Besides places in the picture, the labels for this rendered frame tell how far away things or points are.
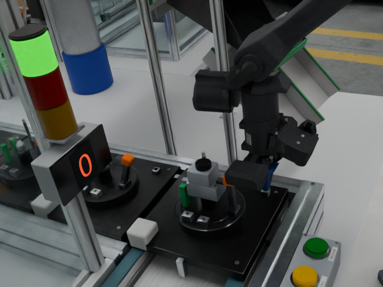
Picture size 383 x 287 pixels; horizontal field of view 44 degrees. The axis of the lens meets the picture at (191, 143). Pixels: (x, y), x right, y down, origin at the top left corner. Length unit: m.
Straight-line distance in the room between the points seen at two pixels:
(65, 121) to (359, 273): 0.62
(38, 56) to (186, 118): 0.89
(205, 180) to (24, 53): 0.39
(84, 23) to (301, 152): 1.11
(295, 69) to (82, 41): 0.78
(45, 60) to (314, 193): 0.60
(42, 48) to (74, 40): 1.05
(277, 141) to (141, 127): 0.80
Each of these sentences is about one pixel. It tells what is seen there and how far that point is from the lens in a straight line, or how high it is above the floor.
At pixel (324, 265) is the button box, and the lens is 0.86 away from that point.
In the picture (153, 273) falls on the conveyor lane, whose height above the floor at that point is 0.92.
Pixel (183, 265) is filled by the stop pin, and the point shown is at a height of 0.96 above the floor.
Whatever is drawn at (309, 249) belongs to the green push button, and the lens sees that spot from 0.87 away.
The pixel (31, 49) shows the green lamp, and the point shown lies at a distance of 0.65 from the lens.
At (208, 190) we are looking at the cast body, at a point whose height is 1.05.
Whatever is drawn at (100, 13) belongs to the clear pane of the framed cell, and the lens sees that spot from 2.04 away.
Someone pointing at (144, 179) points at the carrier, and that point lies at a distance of 1.07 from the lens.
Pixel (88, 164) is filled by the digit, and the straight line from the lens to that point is 0.75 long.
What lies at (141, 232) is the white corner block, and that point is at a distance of 0.91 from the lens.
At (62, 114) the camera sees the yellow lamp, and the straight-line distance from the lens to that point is 0.69.
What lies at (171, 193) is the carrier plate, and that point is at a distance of 1.02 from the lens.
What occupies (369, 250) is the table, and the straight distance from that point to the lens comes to 1.04.
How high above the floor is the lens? 1.60
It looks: 33 degrees down
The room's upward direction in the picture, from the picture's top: 9 degrees counter-clockwise
